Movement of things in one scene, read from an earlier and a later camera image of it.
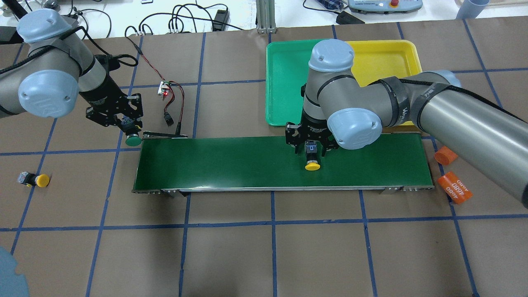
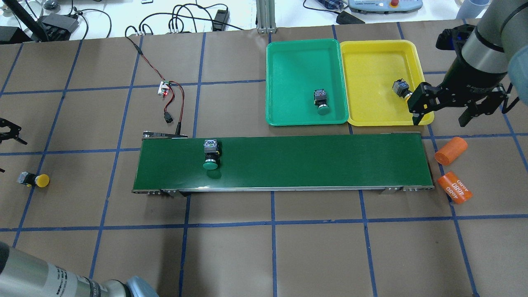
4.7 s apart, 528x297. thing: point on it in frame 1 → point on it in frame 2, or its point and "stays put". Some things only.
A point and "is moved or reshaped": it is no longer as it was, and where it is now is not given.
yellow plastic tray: x=375 y=60 stays put
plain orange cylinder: x=445 y=155 stays put
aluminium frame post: x=265 y=16 stays put
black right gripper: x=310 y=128 → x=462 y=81
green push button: x=132 y=131 → x=211 y=153
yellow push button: x=312 y=157 is moved or reshaped
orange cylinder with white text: x=454 y=188 stays put
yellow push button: x=30 y=179 stays put
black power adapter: x=345 y=18 stays put
